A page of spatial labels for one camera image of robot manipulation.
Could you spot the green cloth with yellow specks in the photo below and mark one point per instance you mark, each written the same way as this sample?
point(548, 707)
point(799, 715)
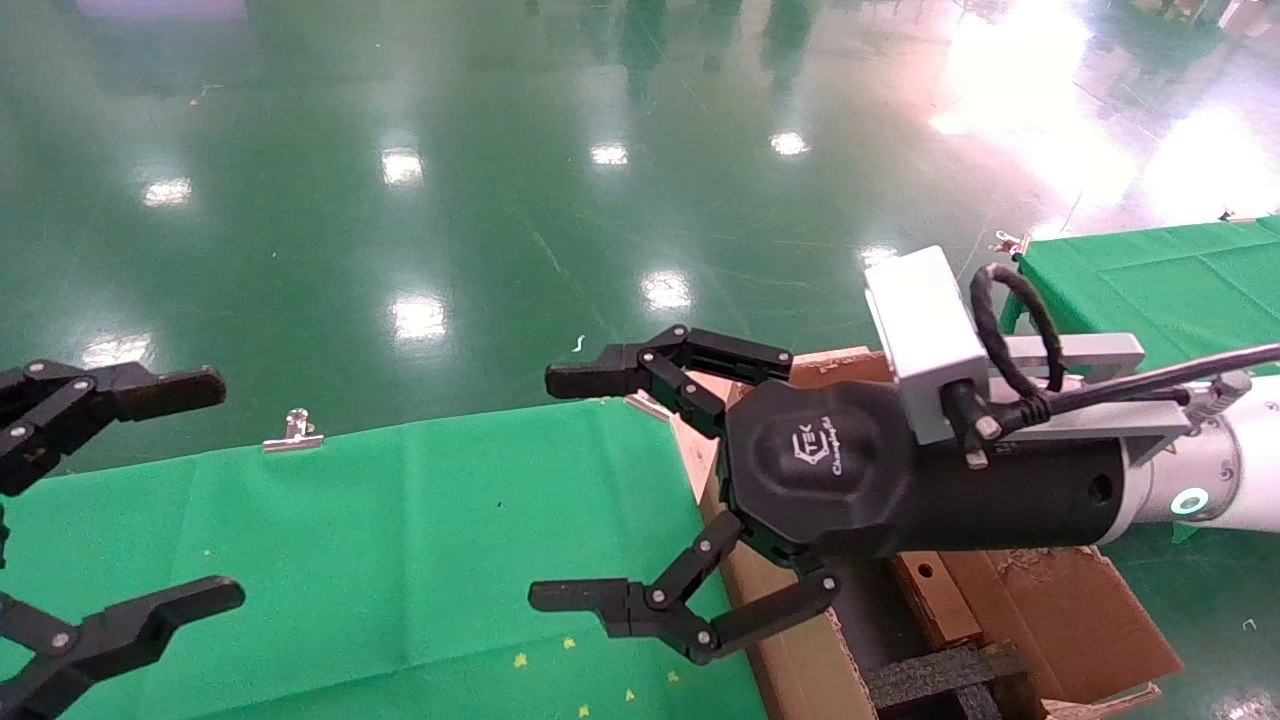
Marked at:
point(1150, 280)

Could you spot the large open cardboard carton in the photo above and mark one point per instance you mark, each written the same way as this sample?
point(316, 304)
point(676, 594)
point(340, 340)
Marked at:
point(1060, 610)

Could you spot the silver camera mount bracket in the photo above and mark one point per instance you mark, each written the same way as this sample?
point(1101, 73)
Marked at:
point(1095, 352)

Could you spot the black foam insert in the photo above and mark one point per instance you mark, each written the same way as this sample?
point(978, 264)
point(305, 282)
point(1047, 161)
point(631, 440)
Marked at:
point(940, 675)

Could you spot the large green table cloth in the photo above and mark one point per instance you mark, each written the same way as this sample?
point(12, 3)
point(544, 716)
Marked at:
point(350, 550)

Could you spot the silver binder clip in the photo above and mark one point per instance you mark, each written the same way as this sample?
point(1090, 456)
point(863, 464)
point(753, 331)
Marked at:
point(292, 432)
point(645, 404)
point(1010, 243)

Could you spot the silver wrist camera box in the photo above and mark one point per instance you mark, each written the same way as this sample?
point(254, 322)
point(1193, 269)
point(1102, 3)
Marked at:
point(925, 325)

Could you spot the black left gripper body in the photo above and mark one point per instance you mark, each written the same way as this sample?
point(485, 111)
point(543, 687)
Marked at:
point(2, 535)

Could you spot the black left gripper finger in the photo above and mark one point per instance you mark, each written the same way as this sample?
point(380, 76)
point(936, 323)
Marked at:
point(150, 618)
point(160, 392)

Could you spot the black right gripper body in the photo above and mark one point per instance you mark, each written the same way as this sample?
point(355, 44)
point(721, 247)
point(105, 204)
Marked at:
point(830, 465)

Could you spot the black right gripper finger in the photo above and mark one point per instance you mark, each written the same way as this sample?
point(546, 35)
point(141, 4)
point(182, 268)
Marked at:
point(620, 370)
point(620, 605)

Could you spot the small brown cardboard box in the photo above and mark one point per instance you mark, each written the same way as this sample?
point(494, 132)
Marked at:
point(935, 600)

